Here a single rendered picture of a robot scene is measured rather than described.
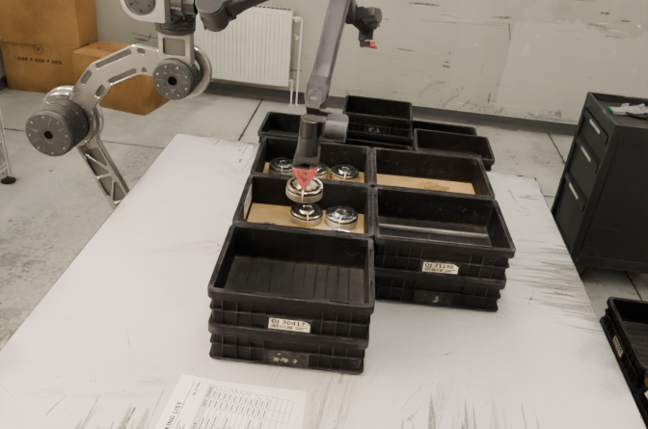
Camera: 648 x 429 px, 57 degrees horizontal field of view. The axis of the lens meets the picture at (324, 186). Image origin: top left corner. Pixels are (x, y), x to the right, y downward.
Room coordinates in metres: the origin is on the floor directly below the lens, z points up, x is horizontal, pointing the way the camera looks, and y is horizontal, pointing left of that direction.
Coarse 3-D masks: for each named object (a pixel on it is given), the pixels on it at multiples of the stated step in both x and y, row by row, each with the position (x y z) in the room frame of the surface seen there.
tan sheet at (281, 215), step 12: (252, 204) 1.67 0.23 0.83; (264, 204) 1.67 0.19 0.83; (252, 216) 1.60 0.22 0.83; (264, 216) 1.60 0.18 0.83; (276, 216) 1.61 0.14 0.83; (288, 216) 1.62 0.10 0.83; (324, 216) 1.64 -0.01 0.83; (360, 216) 1.66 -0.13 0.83; (324, 228) 1.56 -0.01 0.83; (360, 228) 1.58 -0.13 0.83
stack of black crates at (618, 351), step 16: (608, 304) 1.94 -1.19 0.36; (624, 304) 1.95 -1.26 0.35; (640, 304) 1.95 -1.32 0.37; (608, 320) 1.91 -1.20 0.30; (624, 320) 1.95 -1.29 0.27; (640, 320) 1.95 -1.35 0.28; (608, 336) 1.85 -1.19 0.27; (624, 336) 1.75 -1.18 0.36; (640, 336) 1.86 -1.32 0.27; (624, 352) 1.71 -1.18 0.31; (640, 352) 1.77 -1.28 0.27; (624, 368) 1.68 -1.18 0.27; (640, 368) 1.58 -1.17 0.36; (640, 384) 1.58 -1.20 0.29
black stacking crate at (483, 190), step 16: (384, 160) 1.97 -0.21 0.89; (400, 160) 1.97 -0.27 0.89; (416, 160) 1.97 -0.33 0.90; (432, 160) 1.97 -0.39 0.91; (448, 160) 1.97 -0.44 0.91; (464, 160) 1.97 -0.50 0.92; (416, 176) 1.97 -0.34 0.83; (432, 176) 1.97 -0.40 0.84; (448, 176) 1.97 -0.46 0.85; (464, 176) 1.97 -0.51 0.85; (480, 176) 1.87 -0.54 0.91; (480, 192) 1.83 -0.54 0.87
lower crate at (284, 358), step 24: (216, 336) 1.11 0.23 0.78; (240, 336) 1.10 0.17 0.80; (264, 336) 1.09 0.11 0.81; (288, 336) 1.09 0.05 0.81; (312, 336) 1.09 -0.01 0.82; (240, 360) 1.10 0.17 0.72; (264, 360) 1.10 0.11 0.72; (288, 360) 1.10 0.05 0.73; (312, 360) 1.10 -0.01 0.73; (336, 360) 1.10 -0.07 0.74; (360, 360) 1.10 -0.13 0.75
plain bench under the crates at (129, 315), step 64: (128, 192) 1.89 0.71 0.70; (192, 192) 1.93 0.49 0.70; (512, 192) 2.18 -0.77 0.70; (128, 256) 1.50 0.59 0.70; (192, 256) 1.53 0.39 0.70; (64, 320) 1.19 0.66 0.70; (128, 320) 1.22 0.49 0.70; (192, 320) 1.24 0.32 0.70; (384, 320) 1.32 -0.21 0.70; (448, 320) 1.34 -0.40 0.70; (512, 320) 1.37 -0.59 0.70; (576, 320) 1.40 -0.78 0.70; (0, 384) 0.97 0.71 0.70; (64, 384) 0.99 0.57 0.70; (128, 384) 1.00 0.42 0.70; (256, 384) 1.04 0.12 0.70; (320, 384) 1.06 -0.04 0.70; (384, 384) 1.08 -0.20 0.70; (448, 384) 1.10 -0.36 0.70; (512, 384) 1.12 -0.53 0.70; (576, 384) 1.14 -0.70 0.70
